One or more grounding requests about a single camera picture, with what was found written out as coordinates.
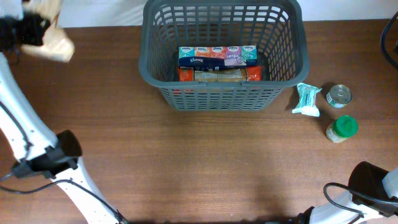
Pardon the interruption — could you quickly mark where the beige paper bag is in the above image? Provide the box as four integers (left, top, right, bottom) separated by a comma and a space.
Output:
22, 0, 75, 63

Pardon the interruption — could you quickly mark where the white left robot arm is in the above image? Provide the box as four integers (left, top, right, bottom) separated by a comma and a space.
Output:
1, 1, 127, 223

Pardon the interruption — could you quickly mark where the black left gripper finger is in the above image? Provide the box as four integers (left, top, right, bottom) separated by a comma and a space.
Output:
21, 12, 50, 33
21, 33, 44, 46

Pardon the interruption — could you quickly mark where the green lidded glass jar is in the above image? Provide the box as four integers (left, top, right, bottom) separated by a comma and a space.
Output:
326, 115, 358, 143

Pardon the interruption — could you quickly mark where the black cable at edge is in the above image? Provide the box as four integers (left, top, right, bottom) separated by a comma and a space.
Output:
380, 11, 398, 70

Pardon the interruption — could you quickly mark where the silver tin can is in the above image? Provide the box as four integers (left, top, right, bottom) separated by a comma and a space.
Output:
326, 85, 353, 109

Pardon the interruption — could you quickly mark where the orange pasta package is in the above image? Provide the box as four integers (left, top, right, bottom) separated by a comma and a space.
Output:
177, 66, 263, 82

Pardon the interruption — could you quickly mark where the grey plastic laundry basket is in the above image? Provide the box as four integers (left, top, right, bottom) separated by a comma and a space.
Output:
139, 0, 310, 111

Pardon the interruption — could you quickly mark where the light green packet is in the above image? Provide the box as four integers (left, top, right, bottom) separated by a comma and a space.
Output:
292, 83, 322, 117

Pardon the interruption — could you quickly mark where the tissue multipack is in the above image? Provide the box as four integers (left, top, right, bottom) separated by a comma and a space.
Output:
178, 45, 257, 70

